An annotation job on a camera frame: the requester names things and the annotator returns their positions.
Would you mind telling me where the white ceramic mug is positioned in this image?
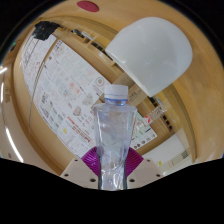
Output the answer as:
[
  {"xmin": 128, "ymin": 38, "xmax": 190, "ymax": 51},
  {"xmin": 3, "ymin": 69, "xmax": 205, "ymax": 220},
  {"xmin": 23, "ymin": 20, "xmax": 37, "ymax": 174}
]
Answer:
[{"xmin": 104, "ymin": 16, "xmax": 194, "ymax": 98}]

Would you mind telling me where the large printed wall poster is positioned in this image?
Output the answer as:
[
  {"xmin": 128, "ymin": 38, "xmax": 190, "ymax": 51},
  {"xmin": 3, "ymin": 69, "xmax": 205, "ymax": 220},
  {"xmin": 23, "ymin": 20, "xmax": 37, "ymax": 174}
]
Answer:
[{"xmin": 32, "ymin": 39, "xmax": 158, "ymax": 158}]

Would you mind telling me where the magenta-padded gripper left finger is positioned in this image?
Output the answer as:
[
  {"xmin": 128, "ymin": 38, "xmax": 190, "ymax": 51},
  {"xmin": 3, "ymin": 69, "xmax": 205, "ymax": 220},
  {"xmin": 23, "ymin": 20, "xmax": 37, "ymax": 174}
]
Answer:
[{"xmin": 60, "ymin": 146, "xmax": 100, "ymax": 191}]

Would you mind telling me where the flat round red coaster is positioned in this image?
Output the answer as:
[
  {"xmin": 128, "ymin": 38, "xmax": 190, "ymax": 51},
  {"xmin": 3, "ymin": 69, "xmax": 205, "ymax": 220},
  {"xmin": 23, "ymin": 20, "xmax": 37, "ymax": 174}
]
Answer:
[{"xmin": 76, "ymin": 0, "xmax": 100, "ymax": 13}]

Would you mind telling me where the black bag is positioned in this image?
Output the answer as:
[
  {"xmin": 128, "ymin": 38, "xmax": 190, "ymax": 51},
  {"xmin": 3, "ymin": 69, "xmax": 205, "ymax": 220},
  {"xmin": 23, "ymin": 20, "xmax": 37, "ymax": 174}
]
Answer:
[{"xmin": 32, "ymin": 20, "xmax": 62, "ymax": 42}]

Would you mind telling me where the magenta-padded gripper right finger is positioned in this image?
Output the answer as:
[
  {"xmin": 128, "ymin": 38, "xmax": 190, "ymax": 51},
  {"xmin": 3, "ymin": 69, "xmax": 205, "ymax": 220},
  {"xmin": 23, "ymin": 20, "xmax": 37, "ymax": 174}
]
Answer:
[{"xmin": 125, "ymin": 147, "xmax": 164, "ymax": 190}]

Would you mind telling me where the white standing air conditioner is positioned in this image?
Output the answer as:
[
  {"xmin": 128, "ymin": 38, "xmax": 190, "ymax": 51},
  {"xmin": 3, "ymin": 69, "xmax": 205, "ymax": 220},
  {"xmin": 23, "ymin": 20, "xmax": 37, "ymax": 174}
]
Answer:
[{"xmin": 146, "ymin": 132, "xmax": 193, "ymax": 170}]

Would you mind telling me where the narrow printed wall poster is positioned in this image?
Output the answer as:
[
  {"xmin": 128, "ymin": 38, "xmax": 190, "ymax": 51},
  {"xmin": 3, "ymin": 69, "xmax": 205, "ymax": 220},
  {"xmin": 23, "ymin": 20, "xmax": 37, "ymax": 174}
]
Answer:
[{"xmin": 20, "ymin": 33, "xmax": 58, "ymax": 98}]

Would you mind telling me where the clear white-capped water bottle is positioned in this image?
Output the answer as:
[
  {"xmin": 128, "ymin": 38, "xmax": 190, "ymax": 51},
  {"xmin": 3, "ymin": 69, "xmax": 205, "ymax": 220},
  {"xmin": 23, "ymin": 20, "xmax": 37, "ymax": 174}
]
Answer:
[{"xmin": 92, "ymin": 84, "xmax": 138, "ymax": 191}]

